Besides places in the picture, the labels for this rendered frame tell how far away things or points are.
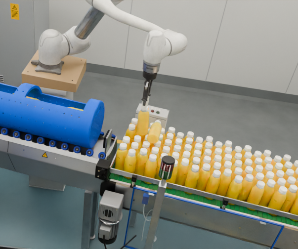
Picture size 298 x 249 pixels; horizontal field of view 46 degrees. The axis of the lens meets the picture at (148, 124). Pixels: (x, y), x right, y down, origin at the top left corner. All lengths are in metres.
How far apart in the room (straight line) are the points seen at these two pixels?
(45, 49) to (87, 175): 0.93
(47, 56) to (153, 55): 0.99
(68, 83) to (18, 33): 1.27
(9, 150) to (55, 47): 0.77
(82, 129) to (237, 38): 3.28
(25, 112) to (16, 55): 1.77
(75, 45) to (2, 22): 1.25
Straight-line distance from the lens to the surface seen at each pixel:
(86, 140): 1.97
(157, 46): 1.79
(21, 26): 3.65
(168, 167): 1.62
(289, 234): 2.11
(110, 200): 1.95
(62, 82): 2.55
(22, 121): 2.08
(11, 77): 3.92
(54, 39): 2.53
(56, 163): 2.17
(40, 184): 3.20
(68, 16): 4.84
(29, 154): 2.22
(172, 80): 5.00
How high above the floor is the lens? 2.27
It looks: 34 degrees down
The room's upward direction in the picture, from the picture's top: 10 degrees clockwise
